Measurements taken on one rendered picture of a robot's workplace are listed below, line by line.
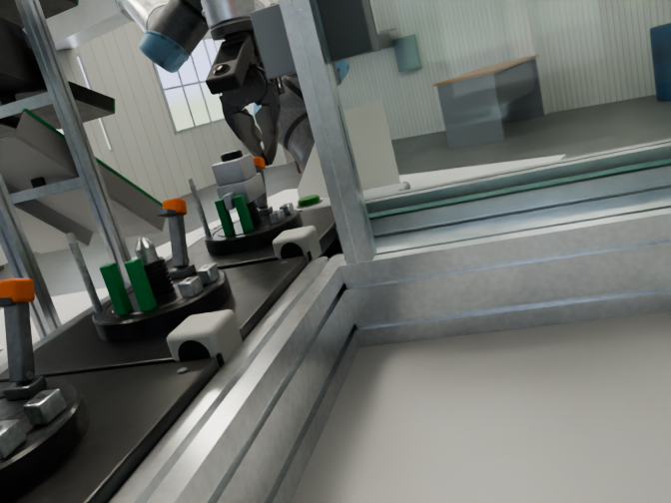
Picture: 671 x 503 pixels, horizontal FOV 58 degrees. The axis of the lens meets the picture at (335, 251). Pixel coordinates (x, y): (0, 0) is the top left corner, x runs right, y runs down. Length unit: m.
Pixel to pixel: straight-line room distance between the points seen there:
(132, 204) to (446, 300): 0.55
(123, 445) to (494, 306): 0.41
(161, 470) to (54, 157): 0.61
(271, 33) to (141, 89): 9.48
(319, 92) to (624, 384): 0.39
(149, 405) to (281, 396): 0.10
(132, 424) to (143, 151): 9.53
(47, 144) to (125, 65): 9.18
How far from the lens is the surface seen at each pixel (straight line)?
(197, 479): 0.38
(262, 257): 0.75
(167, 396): 0.46
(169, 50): 1.05
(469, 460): 0.49
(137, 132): 9.93
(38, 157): 0.92
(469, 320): 0.67
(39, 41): 0.92
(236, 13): 0.94
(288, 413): 0.50
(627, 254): 0.65
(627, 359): 0.60
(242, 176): 0.82
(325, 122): 0.63
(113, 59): 10.00
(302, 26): 0.64
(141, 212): 1.01
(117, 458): 0.41
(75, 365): 0.60
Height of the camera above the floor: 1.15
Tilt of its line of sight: 15 degrees down
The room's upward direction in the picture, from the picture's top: 15 degrees counter-clockwise
